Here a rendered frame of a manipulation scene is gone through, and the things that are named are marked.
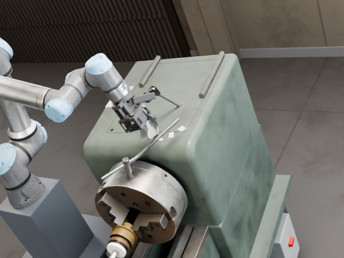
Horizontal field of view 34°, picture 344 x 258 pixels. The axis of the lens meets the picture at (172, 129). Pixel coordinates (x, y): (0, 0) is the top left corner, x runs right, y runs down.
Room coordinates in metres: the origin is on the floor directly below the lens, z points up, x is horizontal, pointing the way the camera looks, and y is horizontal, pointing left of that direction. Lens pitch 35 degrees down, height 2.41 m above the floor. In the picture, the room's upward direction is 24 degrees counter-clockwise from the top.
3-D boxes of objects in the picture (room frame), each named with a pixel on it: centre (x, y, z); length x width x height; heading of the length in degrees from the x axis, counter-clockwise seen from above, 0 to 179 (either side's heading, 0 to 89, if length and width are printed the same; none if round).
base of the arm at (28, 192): (1.85, 0.64, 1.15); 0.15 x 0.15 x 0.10
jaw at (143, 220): (1.42, 0.19, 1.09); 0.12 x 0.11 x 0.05; 54
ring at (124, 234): (1.42, 0.30, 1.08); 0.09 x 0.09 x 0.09; 54
